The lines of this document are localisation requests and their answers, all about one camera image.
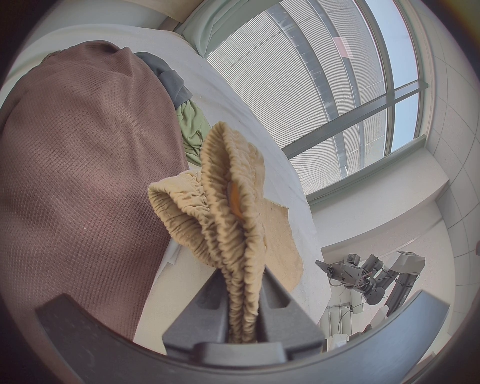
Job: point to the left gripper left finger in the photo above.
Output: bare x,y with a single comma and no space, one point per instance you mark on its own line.
202,322

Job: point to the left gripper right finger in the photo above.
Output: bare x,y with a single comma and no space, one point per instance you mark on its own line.
285,322

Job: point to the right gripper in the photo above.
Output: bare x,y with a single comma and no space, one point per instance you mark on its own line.
343,273

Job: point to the tan shorts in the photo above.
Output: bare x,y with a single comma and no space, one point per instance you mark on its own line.
217,225

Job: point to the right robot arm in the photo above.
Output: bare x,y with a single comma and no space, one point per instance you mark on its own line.
407,264

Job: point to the bed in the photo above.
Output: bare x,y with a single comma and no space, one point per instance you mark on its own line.
240,101

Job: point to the window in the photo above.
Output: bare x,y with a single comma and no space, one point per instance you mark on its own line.
318,93

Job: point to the brown shorts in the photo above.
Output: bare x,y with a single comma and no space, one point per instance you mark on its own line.
82,168

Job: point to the green garment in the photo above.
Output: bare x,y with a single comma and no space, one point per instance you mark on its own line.
191,127

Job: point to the black garment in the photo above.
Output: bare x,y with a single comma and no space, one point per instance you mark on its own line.
168,78

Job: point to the grey-green curtain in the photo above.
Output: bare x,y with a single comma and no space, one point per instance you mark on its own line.
210,33

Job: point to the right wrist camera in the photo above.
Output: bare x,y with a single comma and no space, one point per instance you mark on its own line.
352,258

